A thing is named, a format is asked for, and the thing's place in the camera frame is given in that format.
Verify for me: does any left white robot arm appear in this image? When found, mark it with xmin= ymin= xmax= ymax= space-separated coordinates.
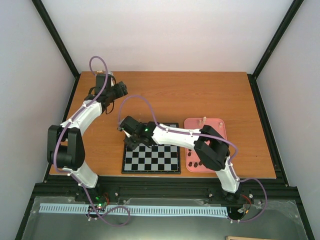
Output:
xmin=47 ymin=73 xmax=128 ymax=202

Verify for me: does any light blue slotted cable duct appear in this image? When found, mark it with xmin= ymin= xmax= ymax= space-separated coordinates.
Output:
xmin=38 ymin=203 xmax=228 ymax=218

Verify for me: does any black aluminium frame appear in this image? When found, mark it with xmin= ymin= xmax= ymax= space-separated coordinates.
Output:
xmin=15 ymin=0 xmax=315 ymax=240

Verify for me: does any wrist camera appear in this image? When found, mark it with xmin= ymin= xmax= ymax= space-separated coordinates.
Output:
xmin=117 ymin=126 xmax=131 ymax=138
xmin=96 ymin=70 xmax=116 ymax=84

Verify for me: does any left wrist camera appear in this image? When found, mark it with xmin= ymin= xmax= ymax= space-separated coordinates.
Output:
xmin=96 ymin=70 xmax=116 ymax=84

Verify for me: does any right circuit board connector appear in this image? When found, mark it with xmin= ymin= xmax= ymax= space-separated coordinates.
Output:
xmin=237 ymin=194 xmax=252 ymax=217

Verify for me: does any left green circuit board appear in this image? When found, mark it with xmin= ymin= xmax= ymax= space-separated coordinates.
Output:
xmin=94 ymin=193 xmax=110 ymax=213

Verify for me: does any pink plastic tray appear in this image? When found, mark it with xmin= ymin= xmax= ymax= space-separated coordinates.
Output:
xmin=184 ymin=117 xmax=227 ymax=173

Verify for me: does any black and silver chessboard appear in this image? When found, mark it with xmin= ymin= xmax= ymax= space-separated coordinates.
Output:
xmin=121 ymin=121 xmax=181 ymax=174

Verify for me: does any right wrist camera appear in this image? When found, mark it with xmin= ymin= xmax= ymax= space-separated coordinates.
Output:
xmin=117 ymin=126 xmax=131 ymax=138

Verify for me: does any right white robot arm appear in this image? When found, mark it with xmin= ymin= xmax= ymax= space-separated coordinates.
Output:
xmin=118 ymin=116 xmax=240 ymax=194

